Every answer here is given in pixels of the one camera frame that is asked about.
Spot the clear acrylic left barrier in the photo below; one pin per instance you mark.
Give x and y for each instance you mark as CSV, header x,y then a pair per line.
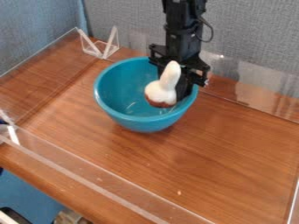
x,y
53,64

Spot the clear acrylic barrier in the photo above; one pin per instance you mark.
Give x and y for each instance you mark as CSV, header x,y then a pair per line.
x,y
102,182
250,85
53,64

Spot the blue bowl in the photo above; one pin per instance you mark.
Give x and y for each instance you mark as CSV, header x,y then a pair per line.
x,y
118,92

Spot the clear acrylic back barrier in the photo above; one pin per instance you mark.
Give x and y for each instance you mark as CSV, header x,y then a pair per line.
x,y
250,85

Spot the clear acrylic front barrier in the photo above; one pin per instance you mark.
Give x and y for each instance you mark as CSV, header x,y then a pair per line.
x,y
102,182

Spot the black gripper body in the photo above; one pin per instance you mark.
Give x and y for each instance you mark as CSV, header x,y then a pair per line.
x,y
182,29

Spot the clear acrylic corner bracket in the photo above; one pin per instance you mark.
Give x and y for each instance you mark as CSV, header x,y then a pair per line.
x,y
100,49

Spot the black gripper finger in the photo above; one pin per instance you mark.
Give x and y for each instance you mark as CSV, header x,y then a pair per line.
x,y
160,71
182,87

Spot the plush mushroom toy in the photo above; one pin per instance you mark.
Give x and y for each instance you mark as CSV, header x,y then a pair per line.
x,y
158,92

